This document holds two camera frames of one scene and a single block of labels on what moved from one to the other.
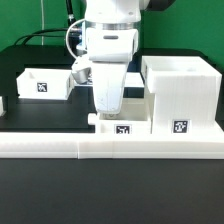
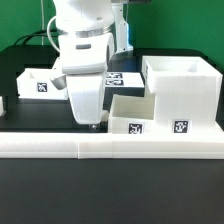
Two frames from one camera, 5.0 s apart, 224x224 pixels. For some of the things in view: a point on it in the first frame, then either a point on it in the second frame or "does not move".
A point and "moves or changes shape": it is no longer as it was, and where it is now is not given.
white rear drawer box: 56,84 does not move
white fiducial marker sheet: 131,80 does not move
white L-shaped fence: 107,145 does not move
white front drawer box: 136,118 moves or changes shape
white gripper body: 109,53 to 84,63
